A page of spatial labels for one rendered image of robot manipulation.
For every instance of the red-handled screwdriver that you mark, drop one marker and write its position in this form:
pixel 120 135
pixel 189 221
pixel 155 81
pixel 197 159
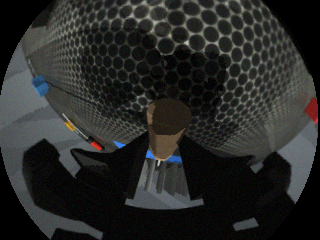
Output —
pixel 89 138

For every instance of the red cube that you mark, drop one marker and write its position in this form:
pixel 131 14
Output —
pixel 312 110

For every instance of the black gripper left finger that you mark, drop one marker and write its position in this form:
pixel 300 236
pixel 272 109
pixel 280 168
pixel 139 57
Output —
pixel 123 166

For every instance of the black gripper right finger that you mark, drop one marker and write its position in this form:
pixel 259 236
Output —
pixel 204 169

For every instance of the blue tape strip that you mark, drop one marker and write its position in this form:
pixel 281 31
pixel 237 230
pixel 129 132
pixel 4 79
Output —
pixel 174 159

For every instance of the blue cube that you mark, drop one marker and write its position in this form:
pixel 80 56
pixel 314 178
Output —
pixel 40 85

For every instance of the brown-handled metal rod tool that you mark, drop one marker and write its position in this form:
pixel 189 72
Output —
pixel 168 121

